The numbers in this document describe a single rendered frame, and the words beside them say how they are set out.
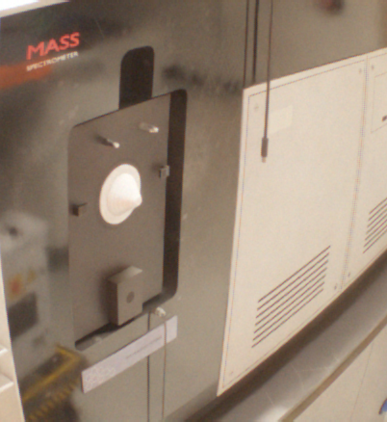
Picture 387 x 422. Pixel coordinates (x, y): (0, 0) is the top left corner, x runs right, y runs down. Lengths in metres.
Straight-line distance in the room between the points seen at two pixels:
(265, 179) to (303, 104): 0.13
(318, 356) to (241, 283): 0.37
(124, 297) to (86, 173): 0.16
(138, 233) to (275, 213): 0.29
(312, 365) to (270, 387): 0.10
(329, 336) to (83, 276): 0.74
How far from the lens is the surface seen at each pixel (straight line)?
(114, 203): 0.83
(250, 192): 1.04
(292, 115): 1.09
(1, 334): 0.77
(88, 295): 0.85
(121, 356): 0.93
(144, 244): 0.90
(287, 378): 1.36
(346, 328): 1.51
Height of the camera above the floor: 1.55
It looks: 25 degrees down
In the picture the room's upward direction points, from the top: 3 degrees clockwise
